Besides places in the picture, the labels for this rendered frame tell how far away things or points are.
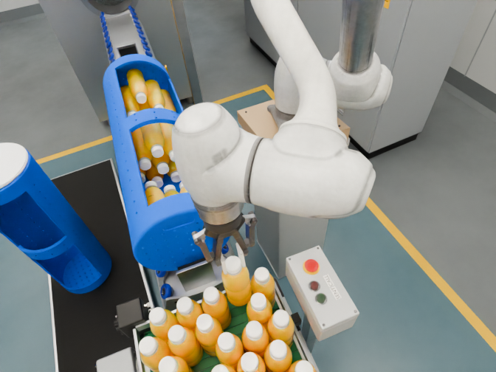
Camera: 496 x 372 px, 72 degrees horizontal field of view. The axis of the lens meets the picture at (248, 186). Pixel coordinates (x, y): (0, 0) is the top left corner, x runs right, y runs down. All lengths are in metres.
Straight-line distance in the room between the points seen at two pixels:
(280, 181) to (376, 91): 0.79
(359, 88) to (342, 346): 1.35
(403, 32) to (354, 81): 1.07
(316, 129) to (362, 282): 1.75
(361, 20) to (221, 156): 0.61
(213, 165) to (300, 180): 0.12
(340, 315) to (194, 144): 0.58
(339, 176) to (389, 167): 2.31
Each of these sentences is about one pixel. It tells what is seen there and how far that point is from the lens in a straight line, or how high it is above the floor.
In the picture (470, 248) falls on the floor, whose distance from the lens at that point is 2.51.
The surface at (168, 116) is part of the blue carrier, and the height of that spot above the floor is 1.21.
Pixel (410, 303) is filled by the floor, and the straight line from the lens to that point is 2.19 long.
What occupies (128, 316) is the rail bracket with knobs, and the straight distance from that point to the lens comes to 1.05.
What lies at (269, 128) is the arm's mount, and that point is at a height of 1.07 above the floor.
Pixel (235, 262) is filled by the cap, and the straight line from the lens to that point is 0.82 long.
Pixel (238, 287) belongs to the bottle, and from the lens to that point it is 0.86.
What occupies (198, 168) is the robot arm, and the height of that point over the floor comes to 1.59.
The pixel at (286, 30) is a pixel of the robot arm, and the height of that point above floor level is 1.67.
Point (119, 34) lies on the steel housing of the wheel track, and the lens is 2.53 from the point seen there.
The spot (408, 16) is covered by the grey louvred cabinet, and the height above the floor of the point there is 1.08.
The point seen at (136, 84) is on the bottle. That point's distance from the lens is 1.47.
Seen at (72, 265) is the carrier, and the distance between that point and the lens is 2.30.
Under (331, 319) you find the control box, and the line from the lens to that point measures 0.88.
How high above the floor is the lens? 1.93
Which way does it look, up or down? 50 degrees down
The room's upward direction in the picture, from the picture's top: 6 degrees counter-clockwise
